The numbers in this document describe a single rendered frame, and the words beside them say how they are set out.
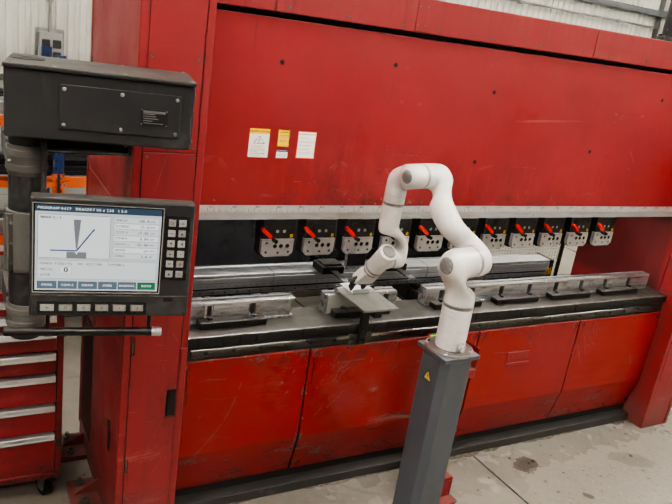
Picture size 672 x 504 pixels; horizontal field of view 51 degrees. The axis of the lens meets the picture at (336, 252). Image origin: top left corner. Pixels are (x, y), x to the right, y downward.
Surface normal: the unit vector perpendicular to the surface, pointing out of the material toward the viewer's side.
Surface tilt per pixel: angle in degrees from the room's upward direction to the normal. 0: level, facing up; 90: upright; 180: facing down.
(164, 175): 90
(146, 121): 90
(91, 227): 90
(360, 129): 90
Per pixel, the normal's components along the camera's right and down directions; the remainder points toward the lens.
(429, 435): -0.25, 0.27
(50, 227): 0.30, 0.34
